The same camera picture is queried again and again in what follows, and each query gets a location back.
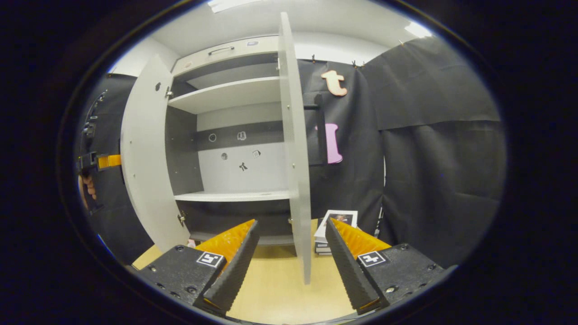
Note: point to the beige cabinet door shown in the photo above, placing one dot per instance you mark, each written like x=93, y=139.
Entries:
x=144, y=158
x=295, y=158

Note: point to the ceiling light panel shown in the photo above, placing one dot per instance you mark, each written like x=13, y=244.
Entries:
x=230, y=4
x=417, y=30

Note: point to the dark book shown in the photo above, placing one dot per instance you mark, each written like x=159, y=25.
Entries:
x=323, y=248

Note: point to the double-door shoe cabinet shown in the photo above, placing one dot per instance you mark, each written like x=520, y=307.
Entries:
x=235, y=97

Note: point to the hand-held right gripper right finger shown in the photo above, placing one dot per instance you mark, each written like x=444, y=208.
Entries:
x=350, y=275

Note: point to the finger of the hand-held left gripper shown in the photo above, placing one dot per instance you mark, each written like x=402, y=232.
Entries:
x=108, y=161

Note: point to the black backdrop cloth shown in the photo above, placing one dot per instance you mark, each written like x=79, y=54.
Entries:
x=429, y=158

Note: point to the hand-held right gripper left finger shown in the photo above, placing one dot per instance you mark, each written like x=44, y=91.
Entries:
x=235, y=275

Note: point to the white book with portrait cover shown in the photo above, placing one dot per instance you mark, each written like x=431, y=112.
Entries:
x=321, y=234

